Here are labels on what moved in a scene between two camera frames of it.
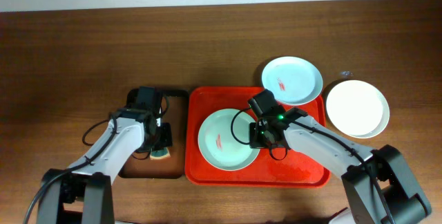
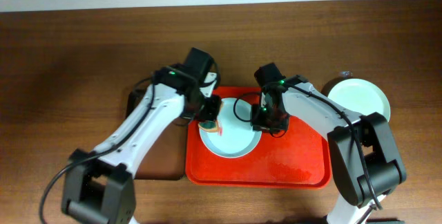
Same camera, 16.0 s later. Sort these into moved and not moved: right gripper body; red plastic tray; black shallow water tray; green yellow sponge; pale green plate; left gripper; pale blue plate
Moved: pale green plate; green yellow sponge; pale blue plate; left gripper; right gripper body
Not moved: black shallow water tray; red plastic tray
